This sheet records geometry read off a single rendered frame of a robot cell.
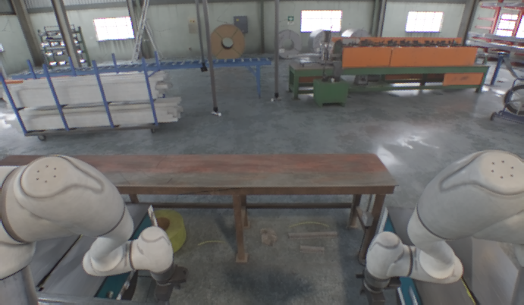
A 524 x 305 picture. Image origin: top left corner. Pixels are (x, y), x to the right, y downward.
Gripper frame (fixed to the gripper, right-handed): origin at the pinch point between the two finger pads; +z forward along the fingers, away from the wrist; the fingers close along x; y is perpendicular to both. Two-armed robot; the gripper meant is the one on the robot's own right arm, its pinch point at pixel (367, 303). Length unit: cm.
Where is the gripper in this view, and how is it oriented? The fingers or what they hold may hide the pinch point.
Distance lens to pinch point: 125.6
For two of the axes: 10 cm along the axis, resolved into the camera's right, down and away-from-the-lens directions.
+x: -0.5, 4.6, -8.9
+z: 0.2, 8.9, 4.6
